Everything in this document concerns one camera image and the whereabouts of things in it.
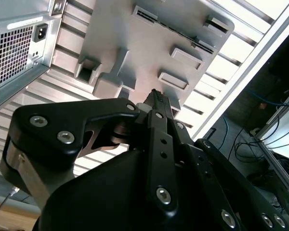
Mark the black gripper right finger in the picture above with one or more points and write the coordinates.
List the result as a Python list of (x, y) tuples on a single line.
[(207, 173)]

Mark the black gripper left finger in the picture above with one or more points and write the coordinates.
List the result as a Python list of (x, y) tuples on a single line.
[(50, 120)]

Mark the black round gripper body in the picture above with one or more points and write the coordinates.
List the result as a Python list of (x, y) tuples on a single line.
[(98, 192)]

